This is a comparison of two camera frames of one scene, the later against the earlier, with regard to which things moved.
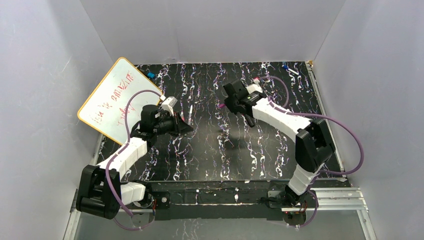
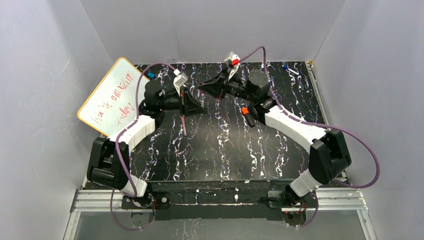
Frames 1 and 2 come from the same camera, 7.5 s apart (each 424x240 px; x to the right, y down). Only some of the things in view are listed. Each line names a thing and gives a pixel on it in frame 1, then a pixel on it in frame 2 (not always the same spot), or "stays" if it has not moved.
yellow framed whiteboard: x=105 y=107 stays
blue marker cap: x=151 y=75 stays
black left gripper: x=177 y=122 -> x=183 y=102
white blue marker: x=286 y=67 stays
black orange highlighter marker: x=250 y=121 stays
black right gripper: x=244 y=110 -> x=224 y=86
